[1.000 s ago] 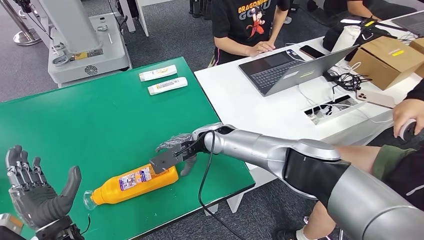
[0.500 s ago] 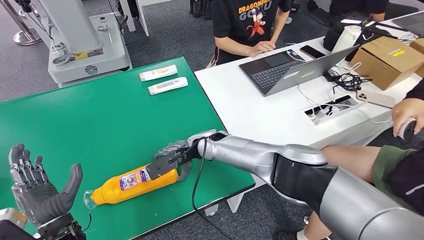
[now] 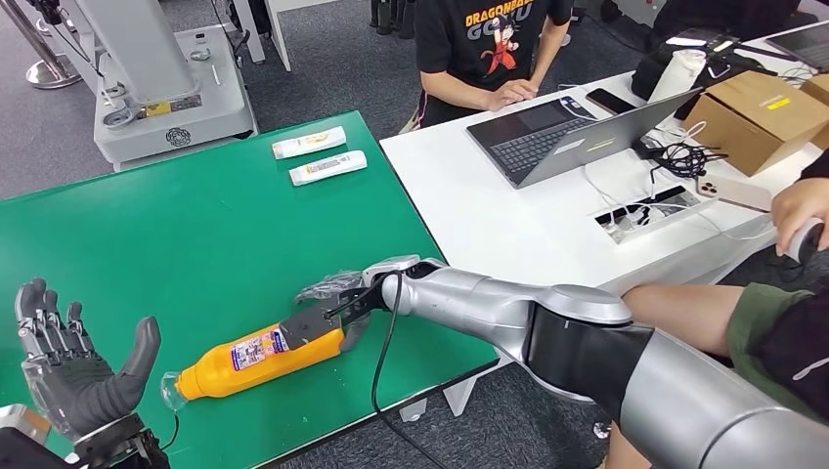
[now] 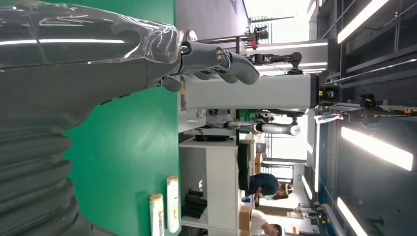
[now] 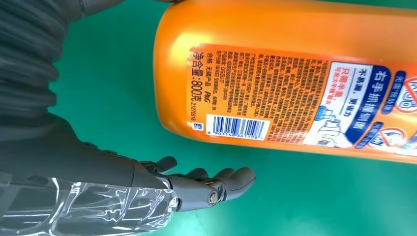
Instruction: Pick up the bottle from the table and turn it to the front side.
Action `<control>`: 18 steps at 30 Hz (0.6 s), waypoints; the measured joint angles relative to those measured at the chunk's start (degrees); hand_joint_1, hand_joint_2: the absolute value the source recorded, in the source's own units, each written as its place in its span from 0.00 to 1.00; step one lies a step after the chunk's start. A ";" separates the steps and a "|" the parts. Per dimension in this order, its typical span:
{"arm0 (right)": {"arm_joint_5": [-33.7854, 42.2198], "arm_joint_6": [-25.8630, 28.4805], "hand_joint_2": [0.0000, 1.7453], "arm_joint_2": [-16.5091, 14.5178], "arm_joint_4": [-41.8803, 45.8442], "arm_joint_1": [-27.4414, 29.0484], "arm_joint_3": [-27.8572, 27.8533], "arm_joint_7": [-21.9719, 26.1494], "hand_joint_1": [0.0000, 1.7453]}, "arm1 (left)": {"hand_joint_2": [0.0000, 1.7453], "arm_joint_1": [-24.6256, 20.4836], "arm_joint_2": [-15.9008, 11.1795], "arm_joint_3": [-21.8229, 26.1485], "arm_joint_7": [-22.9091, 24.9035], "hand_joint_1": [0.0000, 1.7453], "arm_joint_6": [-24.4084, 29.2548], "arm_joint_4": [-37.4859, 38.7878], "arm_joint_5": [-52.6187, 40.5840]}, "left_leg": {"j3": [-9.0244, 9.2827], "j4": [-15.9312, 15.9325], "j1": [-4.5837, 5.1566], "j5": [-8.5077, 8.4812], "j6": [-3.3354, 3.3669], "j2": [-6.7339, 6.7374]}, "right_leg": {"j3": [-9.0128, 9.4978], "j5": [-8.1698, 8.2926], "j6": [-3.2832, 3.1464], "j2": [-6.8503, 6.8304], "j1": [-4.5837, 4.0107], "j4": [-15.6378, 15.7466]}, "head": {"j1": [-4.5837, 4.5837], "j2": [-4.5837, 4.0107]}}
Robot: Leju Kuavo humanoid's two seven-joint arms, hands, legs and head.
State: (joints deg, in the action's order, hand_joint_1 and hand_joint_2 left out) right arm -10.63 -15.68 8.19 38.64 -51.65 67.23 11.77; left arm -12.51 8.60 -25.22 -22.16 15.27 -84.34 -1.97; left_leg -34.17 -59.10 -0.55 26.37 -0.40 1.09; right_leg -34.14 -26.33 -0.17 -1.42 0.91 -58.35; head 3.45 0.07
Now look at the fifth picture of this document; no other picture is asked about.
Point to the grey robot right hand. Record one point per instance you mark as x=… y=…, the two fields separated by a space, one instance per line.
x=81 y=182

